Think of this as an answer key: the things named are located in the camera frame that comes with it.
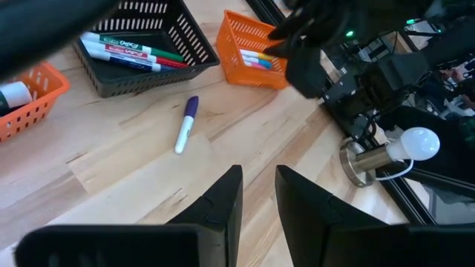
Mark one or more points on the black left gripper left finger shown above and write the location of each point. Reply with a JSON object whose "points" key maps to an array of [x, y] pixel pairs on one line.
{"points": [[167, 244]]}

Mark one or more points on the black plastic basket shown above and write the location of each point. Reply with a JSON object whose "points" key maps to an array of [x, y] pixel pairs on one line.
{"points": [[148, 83]]}

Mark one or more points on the white marker yellow cap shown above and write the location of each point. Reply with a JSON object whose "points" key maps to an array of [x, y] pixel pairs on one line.
{"points": [[256, 55]]}

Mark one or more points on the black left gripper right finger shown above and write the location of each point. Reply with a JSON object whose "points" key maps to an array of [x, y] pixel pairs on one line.
{"points": [[352, 244]]}

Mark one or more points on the brass lamp with white bulb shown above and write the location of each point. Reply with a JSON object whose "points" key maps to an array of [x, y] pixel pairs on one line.
{"points": [[419, 144]]}

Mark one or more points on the long thin red marker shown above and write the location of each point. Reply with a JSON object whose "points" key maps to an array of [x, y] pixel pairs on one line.
{"points": [[130, 53]]}

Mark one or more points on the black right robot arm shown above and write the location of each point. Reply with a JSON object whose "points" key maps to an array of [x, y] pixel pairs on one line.
{"points": [[401, 70]]}

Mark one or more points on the white marker pink cap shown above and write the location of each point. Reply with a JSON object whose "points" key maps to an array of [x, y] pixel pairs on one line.
{"points": [[254, 65]]}

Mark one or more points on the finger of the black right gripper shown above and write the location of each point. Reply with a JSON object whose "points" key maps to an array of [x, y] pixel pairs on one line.
{"points": [[297, 24], [285, 47]]}

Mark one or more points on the long thin purple marker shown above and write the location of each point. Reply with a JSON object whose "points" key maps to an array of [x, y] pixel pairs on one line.
{"points": [[126, 62]]}

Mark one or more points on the orange plastic basket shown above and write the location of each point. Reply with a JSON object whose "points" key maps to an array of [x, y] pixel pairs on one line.
{"points": [[237, 70], [41, 100]]}

